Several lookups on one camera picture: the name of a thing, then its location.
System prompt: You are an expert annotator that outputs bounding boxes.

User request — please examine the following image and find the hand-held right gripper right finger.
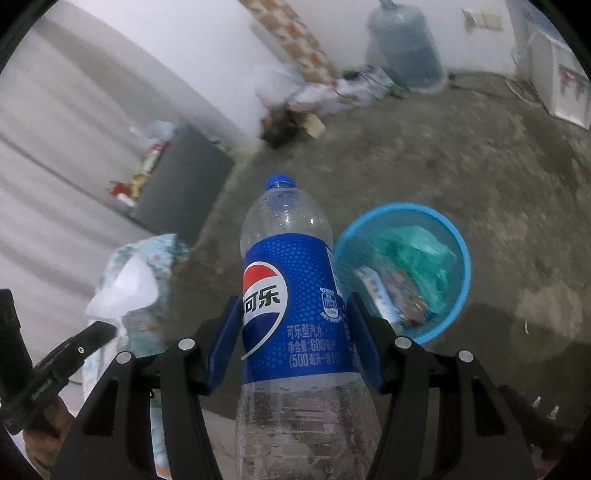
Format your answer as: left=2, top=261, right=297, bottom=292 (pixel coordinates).
left=345, top=293, right=539, bottom=480

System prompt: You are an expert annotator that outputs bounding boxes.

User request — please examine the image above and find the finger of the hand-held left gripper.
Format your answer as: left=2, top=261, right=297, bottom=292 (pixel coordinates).
left=59, top=320, right=117, bottom=384

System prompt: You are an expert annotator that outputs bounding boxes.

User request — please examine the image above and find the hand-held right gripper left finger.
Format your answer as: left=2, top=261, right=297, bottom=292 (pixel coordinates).
left=48, top=295, right=244, bottom=480

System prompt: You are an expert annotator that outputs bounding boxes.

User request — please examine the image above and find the white paper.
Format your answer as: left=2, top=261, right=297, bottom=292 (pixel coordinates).
left=85, top=253, right=161, bottom=326

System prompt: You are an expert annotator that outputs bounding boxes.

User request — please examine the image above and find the cola bottle with blue label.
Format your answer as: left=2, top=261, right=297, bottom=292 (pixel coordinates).
left=235, top=173, right=383, bottom=480

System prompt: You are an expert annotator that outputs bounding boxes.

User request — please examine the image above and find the blue plastic basin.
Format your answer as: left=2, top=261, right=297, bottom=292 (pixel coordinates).
left=333, top=202, right=472, bottom=346

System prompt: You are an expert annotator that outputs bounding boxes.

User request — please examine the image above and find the person's left hand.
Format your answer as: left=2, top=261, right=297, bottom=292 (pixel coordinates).
left=22, top=396, right=77, bottom=474

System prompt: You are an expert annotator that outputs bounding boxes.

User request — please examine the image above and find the blue and white wrapper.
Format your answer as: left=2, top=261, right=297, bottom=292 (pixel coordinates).
left=355, top=265, right=394, bottom=325

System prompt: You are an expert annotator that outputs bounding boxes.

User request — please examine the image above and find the colourful snack wrapper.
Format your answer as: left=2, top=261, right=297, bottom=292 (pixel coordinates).
left=392, top=274, right=437, bottom=329

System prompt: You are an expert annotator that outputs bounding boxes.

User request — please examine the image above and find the teal plastic bag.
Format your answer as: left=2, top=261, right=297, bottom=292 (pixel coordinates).
left=373, top=225, right=452, bottom=315

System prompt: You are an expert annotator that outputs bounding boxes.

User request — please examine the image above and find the floral blue bed sheet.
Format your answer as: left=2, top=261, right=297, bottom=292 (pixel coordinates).
left=81, top=233, right=191, bottom=480

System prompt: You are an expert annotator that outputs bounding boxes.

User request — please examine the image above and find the red thermos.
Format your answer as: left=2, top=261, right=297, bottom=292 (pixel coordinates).
left=109, top=181, right=136, bottom=205

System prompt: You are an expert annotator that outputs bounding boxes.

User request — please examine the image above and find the grey cabinet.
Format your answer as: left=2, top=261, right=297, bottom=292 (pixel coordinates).
left=128, top=124, right=237, bottom=237

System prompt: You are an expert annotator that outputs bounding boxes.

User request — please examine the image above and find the clear plastic bottle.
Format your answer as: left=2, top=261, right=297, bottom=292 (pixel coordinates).
left=142, top=120, right=177, bottom=149

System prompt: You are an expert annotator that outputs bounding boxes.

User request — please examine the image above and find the dark furry thing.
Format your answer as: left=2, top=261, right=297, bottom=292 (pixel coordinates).
left=259, top=107, right=306, bottom=149

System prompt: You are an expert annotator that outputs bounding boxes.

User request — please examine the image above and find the small cardboard piece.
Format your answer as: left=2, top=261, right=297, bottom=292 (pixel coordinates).
left=301, top=112, right=328, bottom=140

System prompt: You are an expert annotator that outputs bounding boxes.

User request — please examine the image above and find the white plastic bag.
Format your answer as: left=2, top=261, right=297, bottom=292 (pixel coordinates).
left=255, top=65, right=301, bottom=112

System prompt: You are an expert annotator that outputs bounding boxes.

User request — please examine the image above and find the large blue water jug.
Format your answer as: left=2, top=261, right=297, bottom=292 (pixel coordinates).
left=366, top=0, right=448, bottom=89

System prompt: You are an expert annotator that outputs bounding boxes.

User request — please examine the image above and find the patterned cardboard board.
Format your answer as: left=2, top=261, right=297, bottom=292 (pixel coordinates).
left=239, top=0, right=341, bottom=85

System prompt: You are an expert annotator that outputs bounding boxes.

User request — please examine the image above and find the white appliance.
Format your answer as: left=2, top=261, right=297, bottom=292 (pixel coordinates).
left=525, top=25, right=591, bottom=131

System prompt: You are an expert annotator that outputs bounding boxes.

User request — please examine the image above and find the white cable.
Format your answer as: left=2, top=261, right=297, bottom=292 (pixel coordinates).
left=505, top=44, right=552, bottom=109

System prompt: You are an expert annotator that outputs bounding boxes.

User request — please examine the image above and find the paper on wall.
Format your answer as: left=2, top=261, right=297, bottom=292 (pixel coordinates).
left=463, top=6, right=505, bottom=34

